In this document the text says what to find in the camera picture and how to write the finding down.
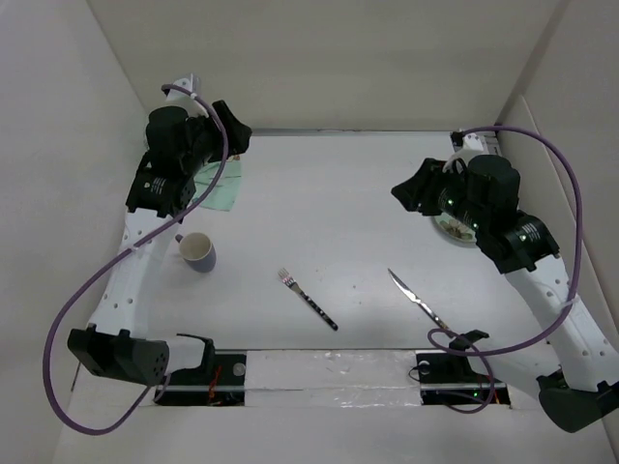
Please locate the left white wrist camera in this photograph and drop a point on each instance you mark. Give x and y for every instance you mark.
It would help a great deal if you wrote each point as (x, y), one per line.
(191, 83)

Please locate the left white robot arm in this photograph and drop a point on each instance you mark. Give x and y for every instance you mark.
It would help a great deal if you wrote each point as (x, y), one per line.
(115, 344)

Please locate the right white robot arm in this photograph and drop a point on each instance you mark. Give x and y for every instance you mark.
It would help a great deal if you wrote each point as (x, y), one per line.
(578, 384)

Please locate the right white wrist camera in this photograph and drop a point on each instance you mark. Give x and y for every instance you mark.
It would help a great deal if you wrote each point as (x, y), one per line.
(466, 147)

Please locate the green cartoon placemat cloth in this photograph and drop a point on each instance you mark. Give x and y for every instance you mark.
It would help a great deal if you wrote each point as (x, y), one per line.
(224, 194)

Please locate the purple ceramic mug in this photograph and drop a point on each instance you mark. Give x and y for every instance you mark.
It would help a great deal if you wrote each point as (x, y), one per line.
(198, 251)

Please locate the fork with black handle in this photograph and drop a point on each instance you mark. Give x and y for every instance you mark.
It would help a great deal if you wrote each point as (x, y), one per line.
(288, 280)

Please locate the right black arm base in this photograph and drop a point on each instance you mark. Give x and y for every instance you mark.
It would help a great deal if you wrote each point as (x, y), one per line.
(450, 381)

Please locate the knife with dark handle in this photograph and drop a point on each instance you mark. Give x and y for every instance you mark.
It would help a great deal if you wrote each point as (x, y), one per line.
(416, 300)

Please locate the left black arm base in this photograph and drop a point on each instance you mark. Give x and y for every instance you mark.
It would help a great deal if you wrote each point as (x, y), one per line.
(220, 384)

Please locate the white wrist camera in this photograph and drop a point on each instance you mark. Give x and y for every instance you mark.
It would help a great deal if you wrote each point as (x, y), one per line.
(191, 83)
(466, 147)

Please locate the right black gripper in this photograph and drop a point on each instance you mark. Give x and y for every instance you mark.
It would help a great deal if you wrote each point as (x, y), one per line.
(416, 189)

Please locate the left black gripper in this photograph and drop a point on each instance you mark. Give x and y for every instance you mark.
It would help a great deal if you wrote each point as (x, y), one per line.
(237, 133)

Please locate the green flower plate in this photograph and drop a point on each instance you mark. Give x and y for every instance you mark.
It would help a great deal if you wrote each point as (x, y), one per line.
(455, 230)

